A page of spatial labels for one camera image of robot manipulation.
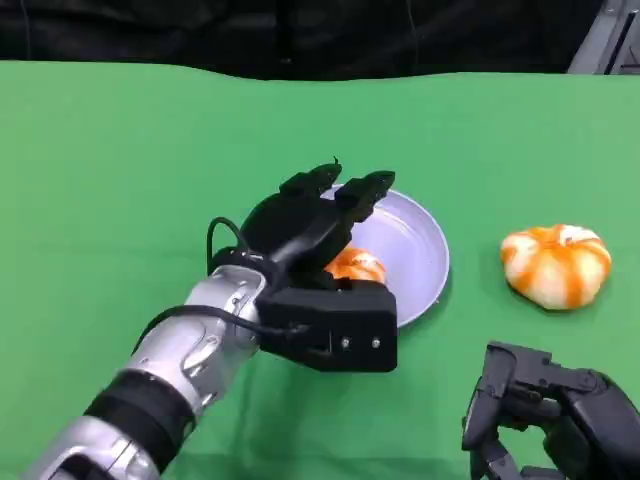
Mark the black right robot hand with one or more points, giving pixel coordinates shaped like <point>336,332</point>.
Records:
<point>595,415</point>

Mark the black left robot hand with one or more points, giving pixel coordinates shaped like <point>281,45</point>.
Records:
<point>290,225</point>

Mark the orange and white bread roll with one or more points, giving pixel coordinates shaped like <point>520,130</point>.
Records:
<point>555,272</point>
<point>357,265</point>

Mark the lilac plate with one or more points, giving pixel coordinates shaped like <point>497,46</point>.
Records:
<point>415,260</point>

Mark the green table cloth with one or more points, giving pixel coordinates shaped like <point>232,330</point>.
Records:
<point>125,175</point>

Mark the black backdrop curtain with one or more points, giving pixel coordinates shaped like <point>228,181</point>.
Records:
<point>250,35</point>

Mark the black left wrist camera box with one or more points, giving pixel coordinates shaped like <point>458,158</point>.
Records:
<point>340,325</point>

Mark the grey metal frame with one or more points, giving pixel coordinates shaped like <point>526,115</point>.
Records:
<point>610,40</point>

